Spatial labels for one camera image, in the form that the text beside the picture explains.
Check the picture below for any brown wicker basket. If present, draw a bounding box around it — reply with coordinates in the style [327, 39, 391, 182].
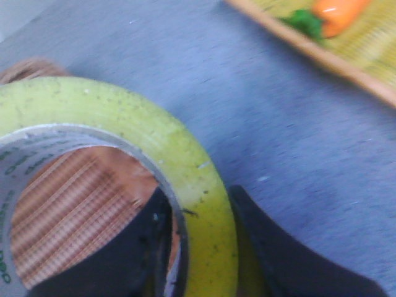
[1, 58, 160, 296]

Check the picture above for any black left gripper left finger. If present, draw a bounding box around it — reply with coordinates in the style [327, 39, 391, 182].
[29, 188, 173, 296]

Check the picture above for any yellow tape roll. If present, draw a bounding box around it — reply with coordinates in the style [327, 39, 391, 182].
[0, 76, 270, 297]

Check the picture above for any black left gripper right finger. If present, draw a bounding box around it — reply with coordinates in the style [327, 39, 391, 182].
[229, 186, 386, 296]

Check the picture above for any yellow wicker basket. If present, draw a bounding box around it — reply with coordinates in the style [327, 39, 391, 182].
[229, 1, 395, 106]

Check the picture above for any orange toy carrot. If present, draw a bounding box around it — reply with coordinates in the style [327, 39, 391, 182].
[281, 0, 371, 41]

